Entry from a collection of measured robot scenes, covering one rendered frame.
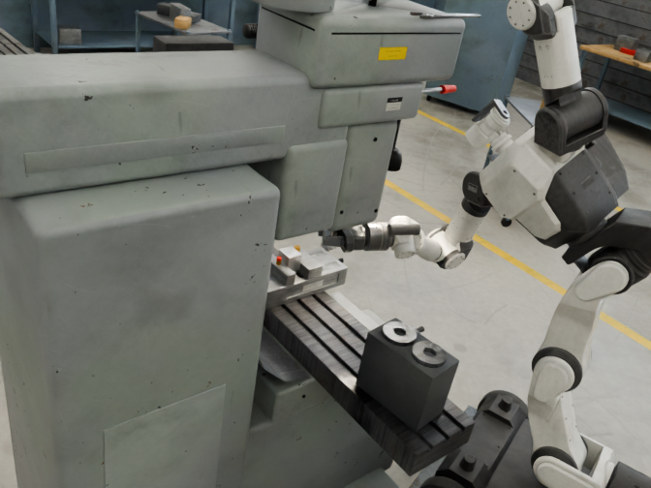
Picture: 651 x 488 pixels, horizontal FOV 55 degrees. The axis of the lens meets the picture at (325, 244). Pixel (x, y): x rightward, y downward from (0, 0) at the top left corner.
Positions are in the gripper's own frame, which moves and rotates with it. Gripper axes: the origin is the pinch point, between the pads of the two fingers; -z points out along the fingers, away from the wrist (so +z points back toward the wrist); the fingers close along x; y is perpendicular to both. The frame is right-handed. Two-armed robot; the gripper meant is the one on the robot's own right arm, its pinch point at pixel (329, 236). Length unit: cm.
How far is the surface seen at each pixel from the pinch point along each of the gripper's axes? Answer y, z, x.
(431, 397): 19, 16, 49
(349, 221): -11.2, 0.9, 10.6
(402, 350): 10.9, 10.2, 39.4
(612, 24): 22, 560, -586
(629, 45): 33, 534, -514
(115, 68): -54, -58, 26
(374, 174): -24.2, 6.6, 8.3
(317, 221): -15.1, -10.6, 17.5
